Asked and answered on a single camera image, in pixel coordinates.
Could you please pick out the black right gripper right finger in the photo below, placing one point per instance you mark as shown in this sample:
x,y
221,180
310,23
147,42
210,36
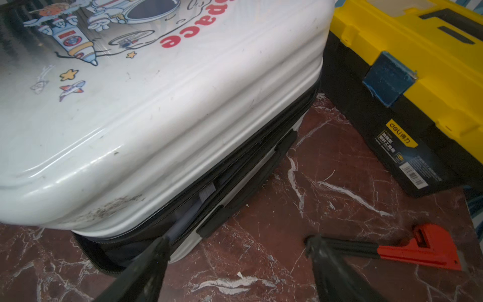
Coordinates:
x,y
335,279

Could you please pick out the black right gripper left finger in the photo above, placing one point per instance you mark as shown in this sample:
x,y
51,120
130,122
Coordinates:
x,y
143,279

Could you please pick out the white cartoon hard-shell suitcase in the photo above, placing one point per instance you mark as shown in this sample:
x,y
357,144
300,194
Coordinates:
x,y
128,121

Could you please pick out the red and black pipe wrench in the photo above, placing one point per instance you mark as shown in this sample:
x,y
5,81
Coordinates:
x,y
431,245

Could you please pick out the yellow and black toolbox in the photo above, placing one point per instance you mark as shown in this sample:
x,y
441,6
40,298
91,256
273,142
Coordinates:
x,y
408,76

